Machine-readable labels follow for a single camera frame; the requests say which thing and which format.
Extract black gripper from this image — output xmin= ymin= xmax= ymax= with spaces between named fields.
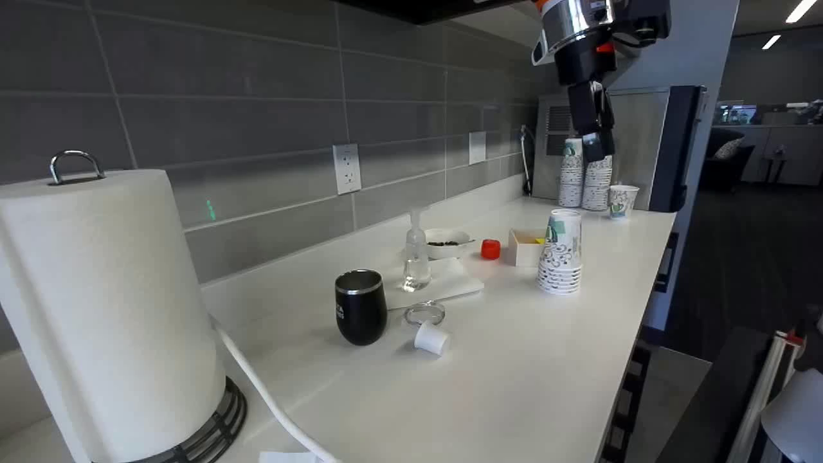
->
xmin=552 ymin=36 xmax=617 ymax=164

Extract single patterned paper cup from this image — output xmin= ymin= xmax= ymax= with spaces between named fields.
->
xmin=604 ymin=182 xmax=642 ymax=220

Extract patterned paper cup stack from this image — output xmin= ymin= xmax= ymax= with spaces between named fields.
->
xmin=536 ymin=206 xmax=586 ymax=300

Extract white and yellow box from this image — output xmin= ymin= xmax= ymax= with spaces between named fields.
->
xmin=501 ymin=228 xmax=547 ymax=273

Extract white bowl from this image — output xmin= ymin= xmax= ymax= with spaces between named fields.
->
xmin=421 ymin=225 xmax=479 ymax=261

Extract clear plastic bottle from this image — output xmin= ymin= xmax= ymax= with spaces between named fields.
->
xmin=399 ymin=211 xmax=435 ymax=294

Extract small white coffee pod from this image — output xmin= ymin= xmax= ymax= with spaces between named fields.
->
xmin=411 ymin=321 xmax=453 ymax=357

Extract black insulated tumbler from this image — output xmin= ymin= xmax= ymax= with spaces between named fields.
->
xmin=331 ymin=267 xmax=390 ymax=348

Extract white rounded lamp shade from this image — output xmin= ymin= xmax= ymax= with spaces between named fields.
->
xmin=756 ymin=368 xmax=823 ymax=463

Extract white paper sheet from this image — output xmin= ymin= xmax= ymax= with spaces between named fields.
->
xmin=254 ymin=447 xmax=321 ymax=463

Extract black paper towel holder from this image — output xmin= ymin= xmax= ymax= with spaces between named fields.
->
xmin=46 ymin=146 xmax=253 ymax=463

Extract white paper towel roll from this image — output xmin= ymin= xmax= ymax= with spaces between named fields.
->
xmin=0 ymin=166 xmax=230 ymax=463

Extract black wall-mounted handle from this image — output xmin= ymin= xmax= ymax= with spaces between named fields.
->
xmin=516 ymin=123 xmax=537 ymax=197

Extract white wall outlet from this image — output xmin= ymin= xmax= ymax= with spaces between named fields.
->
xmin=329 ymin=142 xmax=365 ymax=195
xmin=466 ymin=128 xmax=489 ymax=166

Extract white metal post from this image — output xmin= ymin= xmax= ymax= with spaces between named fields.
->
xmin=725 ymin=328 xmax=804 ymax=463

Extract white cable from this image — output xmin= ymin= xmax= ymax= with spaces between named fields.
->
xmin=209 ymin=318 xmax=343 ymax=463

